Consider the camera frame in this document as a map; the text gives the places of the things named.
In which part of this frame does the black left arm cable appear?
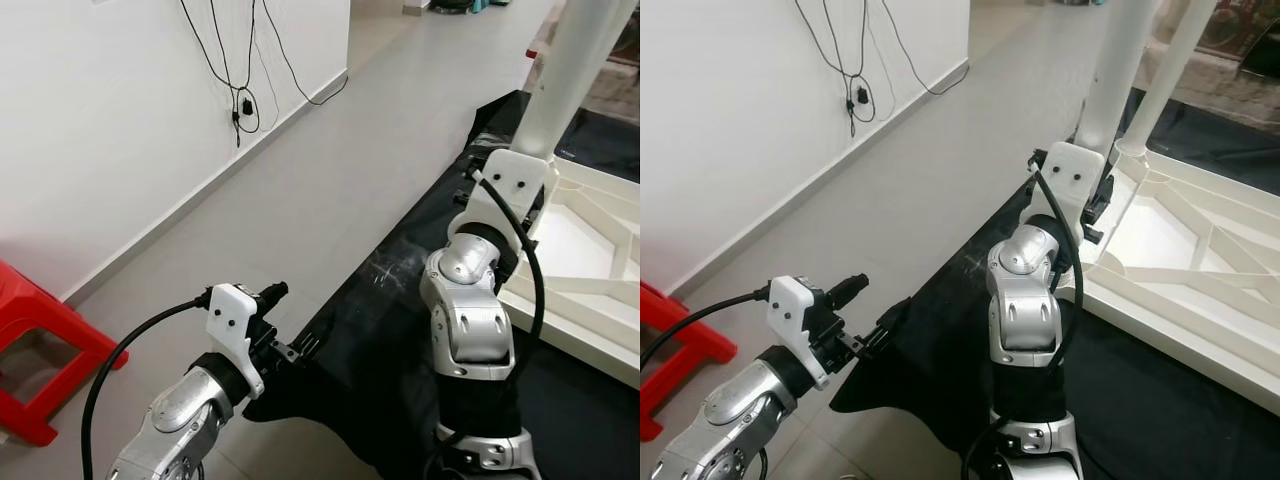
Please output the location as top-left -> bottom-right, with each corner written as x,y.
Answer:
80,292 -> 216,480
640,285 -> 776,371

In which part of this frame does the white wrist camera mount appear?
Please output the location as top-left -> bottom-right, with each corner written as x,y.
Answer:
208,283 -> 266,401
1035,140 -> 1109,236
768,275 -> 833,391
448,148 -> 561,246

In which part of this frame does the black looped wall cable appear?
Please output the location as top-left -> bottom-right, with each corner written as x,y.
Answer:
180,0 -> 263,149
795,0 -> 879,139

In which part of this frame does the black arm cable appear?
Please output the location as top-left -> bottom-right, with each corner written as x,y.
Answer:
640,285 -> 776,371
425,170 -> 546,480
80,292 -> 216,480
960,170 -> 1086,480

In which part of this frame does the black long wall cable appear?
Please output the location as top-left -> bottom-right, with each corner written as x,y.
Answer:
878,0 -> 971,98
260,0 -> 351,106

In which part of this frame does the white plastic children table top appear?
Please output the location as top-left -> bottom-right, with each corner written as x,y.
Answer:
495,150 -> 641,391
1075,140 -> 1280,416

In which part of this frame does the red plastic stool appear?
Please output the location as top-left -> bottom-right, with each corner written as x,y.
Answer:
0,258 -> 129,446
640,282 -> 739,441

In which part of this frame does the speckled stone ledge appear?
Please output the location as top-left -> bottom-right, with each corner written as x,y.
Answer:
585,40 -> 641,126
1160,45 -> 1280,131

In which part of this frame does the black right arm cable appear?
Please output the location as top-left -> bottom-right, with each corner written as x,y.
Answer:
425,170 -> 546,480
960,170 -> 1086,480

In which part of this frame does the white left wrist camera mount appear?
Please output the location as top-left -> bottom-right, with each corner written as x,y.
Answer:
208,283 -> 266,401
768,275 -> 833,391

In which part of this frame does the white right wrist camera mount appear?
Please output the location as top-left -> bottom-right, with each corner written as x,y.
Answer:
1035,140 -> 1109,236
448,148 -> 561,246

